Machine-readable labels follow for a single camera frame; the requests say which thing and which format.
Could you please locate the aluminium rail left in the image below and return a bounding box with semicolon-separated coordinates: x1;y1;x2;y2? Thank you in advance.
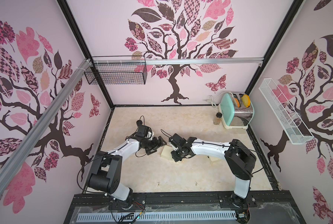
0;59;92;196

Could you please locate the white wire shelf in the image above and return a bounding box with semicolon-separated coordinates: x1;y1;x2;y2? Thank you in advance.
259;78;314;145

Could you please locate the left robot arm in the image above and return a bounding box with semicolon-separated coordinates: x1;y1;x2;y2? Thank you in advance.
86;125;167;202

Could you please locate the white slotted cable duct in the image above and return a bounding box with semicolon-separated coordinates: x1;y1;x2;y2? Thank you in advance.
75;211;237;224

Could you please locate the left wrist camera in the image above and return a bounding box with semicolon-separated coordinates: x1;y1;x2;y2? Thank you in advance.
147;131;154;139

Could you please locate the aluminium rail back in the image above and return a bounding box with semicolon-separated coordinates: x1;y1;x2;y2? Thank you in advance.
94;57;264;65

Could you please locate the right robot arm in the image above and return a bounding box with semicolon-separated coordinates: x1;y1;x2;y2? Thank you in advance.
168;133;257;207

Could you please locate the white toaster cable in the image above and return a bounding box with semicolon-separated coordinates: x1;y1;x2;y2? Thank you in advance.
205;91;234;112

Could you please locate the black wire basket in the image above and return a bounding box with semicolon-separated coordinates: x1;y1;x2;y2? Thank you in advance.
84;55;147;85

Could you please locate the brown spice jar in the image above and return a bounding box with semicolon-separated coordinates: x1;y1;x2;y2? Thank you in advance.
213;112;222;125

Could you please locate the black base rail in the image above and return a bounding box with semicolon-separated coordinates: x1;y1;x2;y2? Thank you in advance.
65;190;305;224

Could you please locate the cream drawer jewelry box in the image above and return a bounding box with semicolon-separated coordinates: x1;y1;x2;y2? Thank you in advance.
161;146;174;161

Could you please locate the yellow spice jar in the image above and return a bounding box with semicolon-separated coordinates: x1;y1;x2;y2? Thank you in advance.
136;120;143;126

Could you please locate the aluminium rail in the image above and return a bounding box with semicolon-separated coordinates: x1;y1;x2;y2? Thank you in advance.
94;57;264;65
0;59;92;196

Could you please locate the mint green toaster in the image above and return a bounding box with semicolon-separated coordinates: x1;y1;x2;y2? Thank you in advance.
218;92;254;129

